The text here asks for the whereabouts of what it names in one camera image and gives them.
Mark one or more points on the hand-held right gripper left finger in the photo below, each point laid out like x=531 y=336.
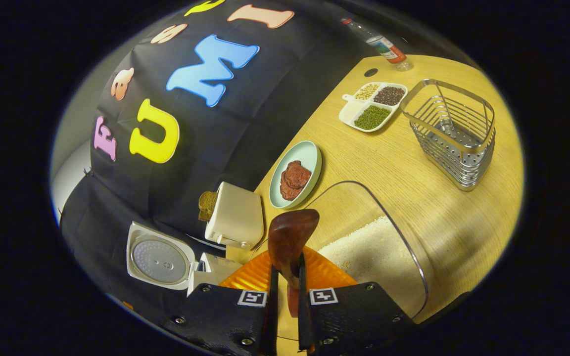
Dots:
x=225 y=316

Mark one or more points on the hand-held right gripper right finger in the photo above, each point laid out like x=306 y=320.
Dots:
x=354 y=316

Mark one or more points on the white rice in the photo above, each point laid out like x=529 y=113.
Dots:
x=379 y=252

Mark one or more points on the white rice cooker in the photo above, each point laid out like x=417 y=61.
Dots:
x=159 y=257

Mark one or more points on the brown wooden spoon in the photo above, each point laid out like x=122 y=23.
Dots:
x=290 y=237

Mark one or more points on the white toaster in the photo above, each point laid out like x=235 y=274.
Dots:
x=238 y=215

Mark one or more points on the brown bread slices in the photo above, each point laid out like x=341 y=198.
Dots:
x=208 y=205

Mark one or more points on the red-brown meat patty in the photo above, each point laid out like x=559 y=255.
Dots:
x=295 y=180

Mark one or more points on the pale green plate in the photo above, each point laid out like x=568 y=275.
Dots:
x=307 y=153

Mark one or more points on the white divided dish of grains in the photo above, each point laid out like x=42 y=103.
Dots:
x=371 y=116

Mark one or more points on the black backdrop cloth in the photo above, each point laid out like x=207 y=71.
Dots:
x=265 y=99

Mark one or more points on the black desk grommet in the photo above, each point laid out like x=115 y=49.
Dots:
x=370 y=72

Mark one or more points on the clear bottle with red label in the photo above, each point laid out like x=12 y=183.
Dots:
x=381 y=44

